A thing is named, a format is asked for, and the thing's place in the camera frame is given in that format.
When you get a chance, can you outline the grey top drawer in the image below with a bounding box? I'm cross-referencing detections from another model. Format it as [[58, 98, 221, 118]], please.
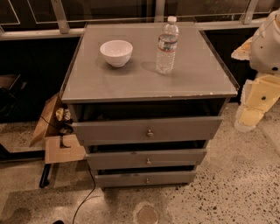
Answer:
[[73, 116, 222, 145]]

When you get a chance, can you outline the clear plastic water bottle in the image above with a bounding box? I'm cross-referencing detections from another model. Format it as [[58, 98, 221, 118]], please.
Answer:
[[156, 16, 179, 74]]

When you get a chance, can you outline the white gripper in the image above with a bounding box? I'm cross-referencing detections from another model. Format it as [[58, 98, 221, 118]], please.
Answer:
[[231, 11, 280, 132]]

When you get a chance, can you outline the metal window railing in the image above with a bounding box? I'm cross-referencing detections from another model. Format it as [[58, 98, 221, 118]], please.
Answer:
[[0, 0, 280, 42]]

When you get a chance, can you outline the grey drawer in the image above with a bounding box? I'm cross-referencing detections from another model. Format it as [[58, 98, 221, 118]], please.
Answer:
[[73, 116, 222, 145], [95, 171, 196, 188], [87, 149, 207, 170]]

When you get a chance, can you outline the dark folding chair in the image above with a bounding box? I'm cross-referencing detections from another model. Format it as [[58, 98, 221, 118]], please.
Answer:
[[0, 74, 26, 119]]

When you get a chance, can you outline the grey middle drawer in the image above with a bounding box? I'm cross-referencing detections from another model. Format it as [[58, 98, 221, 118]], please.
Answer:
[[87, 149, 207, 170]]

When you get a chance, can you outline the white ceramic bowl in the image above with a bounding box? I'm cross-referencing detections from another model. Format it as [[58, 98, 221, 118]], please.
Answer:
[[100, 40, 133, 67]]

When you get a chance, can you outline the black power cable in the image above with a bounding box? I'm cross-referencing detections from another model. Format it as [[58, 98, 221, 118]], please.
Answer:
[[71, 167, 97, 224]]

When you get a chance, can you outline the grey bottom drawer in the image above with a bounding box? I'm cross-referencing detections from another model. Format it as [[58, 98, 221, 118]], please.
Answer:
[[95, 171, 196, 188]]

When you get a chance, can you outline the grey drawer cabinet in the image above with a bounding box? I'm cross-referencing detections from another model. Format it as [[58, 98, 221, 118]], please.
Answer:
[[61, 22, 238, 180]]

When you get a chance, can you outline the brown cardboard box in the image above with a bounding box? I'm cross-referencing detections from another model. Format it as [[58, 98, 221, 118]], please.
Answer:
[[30, 94, 86, 164]]

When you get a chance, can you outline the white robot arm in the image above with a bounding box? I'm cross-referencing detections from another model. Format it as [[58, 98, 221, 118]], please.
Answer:
[[231, 9, 280, 132]]

